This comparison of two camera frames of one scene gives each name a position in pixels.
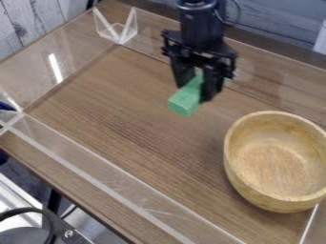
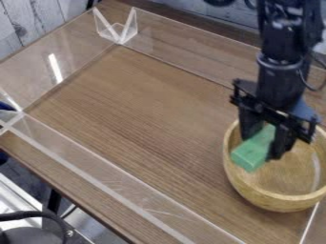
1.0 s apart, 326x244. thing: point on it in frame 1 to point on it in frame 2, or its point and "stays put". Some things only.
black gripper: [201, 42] to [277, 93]
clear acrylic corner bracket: [118, 31] stays put
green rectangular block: [185, 100] to [253, 152]
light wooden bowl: [274, 154] stays put
